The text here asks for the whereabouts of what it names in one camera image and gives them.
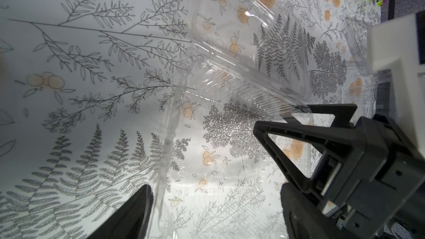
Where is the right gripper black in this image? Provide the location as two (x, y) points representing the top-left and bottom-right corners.
(253, 104), (425, 239)

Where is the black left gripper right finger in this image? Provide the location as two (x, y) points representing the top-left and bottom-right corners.
(281, 183), (357, 239)

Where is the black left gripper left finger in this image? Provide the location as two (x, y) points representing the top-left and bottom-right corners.
(88, 184), (154, 239)

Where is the clear plastic container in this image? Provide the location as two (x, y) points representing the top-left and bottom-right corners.
(147, 0), (312, 239)
(343, 17), (392, 110)

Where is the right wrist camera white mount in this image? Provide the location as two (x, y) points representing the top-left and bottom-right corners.
(367, 11), (425, 156)

